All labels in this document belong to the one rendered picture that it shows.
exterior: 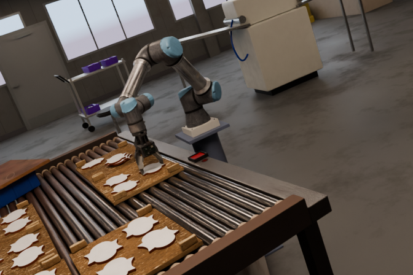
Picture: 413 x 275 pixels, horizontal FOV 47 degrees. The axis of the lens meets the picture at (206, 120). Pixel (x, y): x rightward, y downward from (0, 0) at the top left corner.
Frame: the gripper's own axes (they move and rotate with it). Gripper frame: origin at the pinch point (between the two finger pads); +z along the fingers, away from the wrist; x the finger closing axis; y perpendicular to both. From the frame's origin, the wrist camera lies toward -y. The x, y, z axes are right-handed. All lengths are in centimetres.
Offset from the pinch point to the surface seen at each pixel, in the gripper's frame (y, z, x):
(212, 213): 67, 1, -3
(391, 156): -48, 95, 190
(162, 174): 12.1, 0.4, 0.4
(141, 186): 14.8, 0.4, -11.2
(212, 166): 26.8, 2.0, 18.8
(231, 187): 56, 1, 12
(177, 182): 25.4, 1.8, 1.9
